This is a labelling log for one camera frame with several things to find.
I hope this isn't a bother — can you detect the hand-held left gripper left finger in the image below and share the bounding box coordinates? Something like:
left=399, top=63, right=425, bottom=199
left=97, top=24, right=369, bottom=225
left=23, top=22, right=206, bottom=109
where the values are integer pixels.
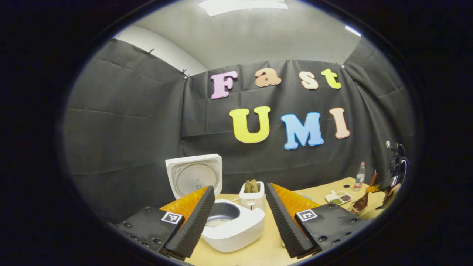
left=116, top=185, right=216, bottom=259

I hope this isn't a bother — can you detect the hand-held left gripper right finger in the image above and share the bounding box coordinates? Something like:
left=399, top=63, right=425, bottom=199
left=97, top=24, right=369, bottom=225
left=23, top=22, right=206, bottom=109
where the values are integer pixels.
left=265, top=183, right=370, bottom=259

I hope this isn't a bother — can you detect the brown wooden spoon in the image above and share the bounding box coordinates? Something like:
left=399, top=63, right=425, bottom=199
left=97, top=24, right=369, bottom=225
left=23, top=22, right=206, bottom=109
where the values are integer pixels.
left=351, top=171, right=378, bottom=215

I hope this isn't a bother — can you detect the white rice cooker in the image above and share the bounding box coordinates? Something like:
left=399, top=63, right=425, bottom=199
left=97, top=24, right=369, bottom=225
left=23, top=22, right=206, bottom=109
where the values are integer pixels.
left=165, top=154, right=266, bottom=253

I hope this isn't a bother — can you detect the clear plastic water bottle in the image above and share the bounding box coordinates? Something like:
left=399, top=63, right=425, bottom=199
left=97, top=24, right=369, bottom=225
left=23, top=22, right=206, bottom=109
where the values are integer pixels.
left=354, top=162, right=366, bottom=192

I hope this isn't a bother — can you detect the white toaster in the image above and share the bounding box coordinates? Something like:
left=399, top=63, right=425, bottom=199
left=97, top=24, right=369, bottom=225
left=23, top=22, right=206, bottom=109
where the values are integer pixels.
left=239, top=181, right=266, bottom=212

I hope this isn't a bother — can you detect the white divided grain dish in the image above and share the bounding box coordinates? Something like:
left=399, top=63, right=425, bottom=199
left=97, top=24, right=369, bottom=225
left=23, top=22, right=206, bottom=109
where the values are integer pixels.
left=325, top=190, right=353, bottom=206

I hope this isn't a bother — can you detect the black backdrop cloth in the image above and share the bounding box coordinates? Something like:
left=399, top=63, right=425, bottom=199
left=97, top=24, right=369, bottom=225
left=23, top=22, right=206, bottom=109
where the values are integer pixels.
left=63, top=37, right=416, bottom=222

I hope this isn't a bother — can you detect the large ceiling light panel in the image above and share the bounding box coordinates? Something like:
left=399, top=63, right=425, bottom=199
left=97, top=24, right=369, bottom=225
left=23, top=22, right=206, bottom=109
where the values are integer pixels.
left=198, top=0, right=289, bottom=17

